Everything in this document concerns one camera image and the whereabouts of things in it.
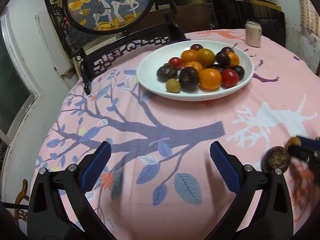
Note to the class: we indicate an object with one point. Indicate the tan longan fruit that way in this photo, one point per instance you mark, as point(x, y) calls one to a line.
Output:
point(293, 141)
point(173, 86)

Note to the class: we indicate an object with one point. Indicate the small orange tangerine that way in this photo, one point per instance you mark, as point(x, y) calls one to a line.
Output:
point(196, 65)

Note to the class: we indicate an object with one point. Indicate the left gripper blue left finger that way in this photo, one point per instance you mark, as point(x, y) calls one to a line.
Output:
point(47, 217)

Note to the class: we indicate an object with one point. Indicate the beige drink can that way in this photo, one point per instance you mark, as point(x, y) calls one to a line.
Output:
point(253, 32)

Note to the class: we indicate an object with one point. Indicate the red cherry tomato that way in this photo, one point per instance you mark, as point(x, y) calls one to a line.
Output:
point(230, 78)
point(176, 62)

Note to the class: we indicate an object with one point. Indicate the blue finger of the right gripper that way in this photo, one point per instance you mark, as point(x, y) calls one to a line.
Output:
point(306, 142)
point(304, 154)

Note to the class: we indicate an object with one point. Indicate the window with white frame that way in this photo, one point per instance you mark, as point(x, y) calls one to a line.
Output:
point(19, 90)

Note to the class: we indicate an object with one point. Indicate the large orange tangerine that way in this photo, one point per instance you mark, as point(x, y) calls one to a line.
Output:
point(189, 55)

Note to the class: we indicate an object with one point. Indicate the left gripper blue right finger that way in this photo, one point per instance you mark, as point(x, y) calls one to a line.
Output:
point(273, 216)

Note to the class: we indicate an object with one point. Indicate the small dark cherry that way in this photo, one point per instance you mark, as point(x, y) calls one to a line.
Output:
point(223, 59)

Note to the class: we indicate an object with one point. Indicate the dark elongated water chestnut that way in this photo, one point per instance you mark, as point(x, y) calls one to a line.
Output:
point(275, 157)

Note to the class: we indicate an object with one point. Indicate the dark chair behind table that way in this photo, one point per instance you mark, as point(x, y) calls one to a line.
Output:
point(233, 14)

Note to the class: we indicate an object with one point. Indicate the yellow orange tomato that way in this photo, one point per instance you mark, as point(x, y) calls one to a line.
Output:
point(205, 57)

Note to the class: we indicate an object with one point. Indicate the large dark red plum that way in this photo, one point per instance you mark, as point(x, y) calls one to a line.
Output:
point(227, 50)

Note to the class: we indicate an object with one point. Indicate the large dark water chestnut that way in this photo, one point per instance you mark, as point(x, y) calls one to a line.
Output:
point(189, 79)

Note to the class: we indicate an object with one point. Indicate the small orange kumquat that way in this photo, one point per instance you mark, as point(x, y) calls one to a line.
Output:
point(234, 59)

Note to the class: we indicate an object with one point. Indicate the round deer painting screen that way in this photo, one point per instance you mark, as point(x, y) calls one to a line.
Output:
point(78, 22)

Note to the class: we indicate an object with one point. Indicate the dark carved wooden chair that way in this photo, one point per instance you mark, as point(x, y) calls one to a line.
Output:
point(100, 60)

